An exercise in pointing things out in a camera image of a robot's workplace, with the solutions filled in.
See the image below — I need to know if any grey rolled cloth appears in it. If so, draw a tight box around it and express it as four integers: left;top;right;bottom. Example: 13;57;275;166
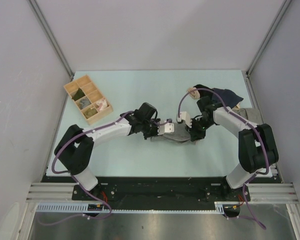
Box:
79;98;91;109

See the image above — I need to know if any grey striped underwear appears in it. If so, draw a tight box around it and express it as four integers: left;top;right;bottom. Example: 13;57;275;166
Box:
150;123;201;145

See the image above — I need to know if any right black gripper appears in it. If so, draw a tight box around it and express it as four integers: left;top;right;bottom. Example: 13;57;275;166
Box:
185;116;214;142

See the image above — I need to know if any beige rolled cloth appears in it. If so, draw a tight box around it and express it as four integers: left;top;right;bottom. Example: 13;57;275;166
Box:
186;87;201;100

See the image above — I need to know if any olive green rolled cloth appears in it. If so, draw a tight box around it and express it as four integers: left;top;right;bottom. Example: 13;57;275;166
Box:
83;107;98;119

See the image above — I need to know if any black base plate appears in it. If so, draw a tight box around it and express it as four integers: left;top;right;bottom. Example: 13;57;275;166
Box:
40;174;282;205

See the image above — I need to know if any pink white rolled cloth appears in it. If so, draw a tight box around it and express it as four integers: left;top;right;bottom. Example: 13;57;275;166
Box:
95;98;109;112

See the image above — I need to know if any black garment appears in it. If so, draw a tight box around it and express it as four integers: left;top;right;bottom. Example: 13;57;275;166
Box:
193;84;214;99

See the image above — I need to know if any dark green rolled cloth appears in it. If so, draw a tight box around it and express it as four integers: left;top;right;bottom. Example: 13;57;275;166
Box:
72;89;85;101

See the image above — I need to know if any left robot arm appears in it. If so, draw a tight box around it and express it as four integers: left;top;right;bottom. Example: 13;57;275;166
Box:
51;102;163;200

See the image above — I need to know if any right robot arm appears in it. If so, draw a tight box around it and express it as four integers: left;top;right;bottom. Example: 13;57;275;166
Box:
187;96;279;201

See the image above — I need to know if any wooden compartment organizer box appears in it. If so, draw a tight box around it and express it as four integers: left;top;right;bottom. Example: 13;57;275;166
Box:
63;74;114;125

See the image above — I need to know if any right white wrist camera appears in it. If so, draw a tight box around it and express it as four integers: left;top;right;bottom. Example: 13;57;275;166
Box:
176;111;192;128

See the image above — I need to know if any navy blue underwear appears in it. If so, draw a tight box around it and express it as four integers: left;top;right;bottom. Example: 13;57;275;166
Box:
212;88;244;109

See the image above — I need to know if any white slotted cable duct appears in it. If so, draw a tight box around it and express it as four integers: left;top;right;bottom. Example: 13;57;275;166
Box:
36;202;239;214

